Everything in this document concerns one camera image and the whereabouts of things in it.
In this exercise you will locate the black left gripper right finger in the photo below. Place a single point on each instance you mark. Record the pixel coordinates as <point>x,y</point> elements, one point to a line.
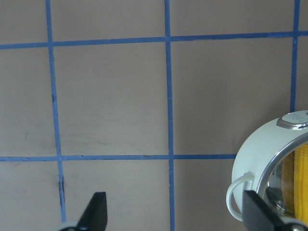
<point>256,214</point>

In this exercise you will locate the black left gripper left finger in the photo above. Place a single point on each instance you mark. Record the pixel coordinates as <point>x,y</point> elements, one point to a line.
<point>94,217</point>

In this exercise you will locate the yellow corn cob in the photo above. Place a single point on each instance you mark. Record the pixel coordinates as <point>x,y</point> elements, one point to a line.
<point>301,183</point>

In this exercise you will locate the pale green electric pot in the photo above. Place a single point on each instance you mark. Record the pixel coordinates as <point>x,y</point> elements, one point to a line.
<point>265,164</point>

